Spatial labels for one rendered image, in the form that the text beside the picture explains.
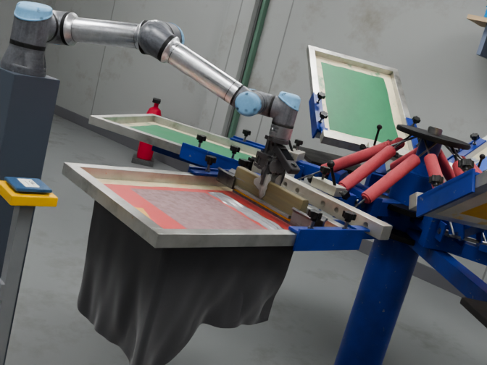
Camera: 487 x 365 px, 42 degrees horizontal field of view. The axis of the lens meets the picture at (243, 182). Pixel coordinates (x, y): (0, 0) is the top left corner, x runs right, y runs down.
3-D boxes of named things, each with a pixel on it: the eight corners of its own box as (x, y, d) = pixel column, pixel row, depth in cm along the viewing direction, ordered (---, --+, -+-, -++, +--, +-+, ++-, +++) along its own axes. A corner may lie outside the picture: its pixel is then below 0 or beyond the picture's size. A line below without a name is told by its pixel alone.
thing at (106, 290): (134, 381, 176) (169, 238, 167) (69, 305, 209) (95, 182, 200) (143, 379, 178) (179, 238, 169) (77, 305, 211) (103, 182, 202)
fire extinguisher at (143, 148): (161, 166, 669) (177, 103, 654) (141, 167, 644) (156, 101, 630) (143, 158, 685) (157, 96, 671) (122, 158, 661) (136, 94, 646)
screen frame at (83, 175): (154, 248, 157) (158, 234, 156) (61, 173, 199) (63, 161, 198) (358, 245, 208) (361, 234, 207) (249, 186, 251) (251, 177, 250)
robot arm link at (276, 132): (297, 129, 213) (280, 127, 207) (293, 143, 214) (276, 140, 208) (282, 124, 218) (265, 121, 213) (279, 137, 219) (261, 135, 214)
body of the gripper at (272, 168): (268, 168, 223) (277, 135, 220) (284, 176, 216) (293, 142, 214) (251, 166, 218) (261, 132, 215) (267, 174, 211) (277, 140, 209)
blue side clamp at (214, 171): (191, 188, 228) (196, 170, 227) (184, 184, 232) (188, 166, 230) (254, 192, 248) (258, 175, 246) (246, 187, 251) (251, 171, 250)
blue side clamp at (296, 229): (294, 251, 188) (300, 229, 186) (282, 244, 191) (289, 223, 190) (359, 250, 207) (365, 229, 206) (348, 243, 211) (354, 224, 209)
